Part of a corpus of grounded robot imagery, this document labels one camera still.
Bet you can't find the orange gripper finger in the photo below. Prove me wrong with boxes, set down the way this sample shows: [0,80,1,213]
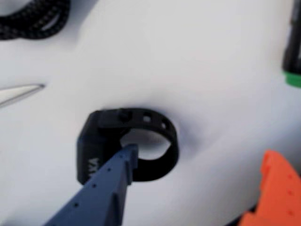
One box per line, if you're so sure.
[237,150,301,226]

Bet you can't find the blue handled steel scissors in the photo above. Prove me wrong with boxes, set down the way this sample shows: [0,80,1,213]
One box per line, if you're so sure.
[0,83,46,109]

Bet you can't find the black marker with green cap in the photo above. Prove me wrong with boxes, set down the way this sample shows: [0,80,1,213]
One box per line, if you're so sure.
[282,0,301,89]

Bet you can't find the black bike light with strap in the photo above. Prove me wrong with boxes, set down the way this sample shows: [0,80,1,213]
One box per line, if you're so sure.
[75,107,179,186]

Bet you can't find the black braided cable coil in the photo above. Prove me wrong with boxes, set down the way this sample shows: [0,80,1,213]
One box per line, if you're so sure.
[0,0,71,40]

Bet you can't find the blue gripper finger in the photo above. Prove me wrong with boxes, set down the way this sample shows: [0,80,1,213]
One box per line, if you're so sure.
[44,143,139,226]

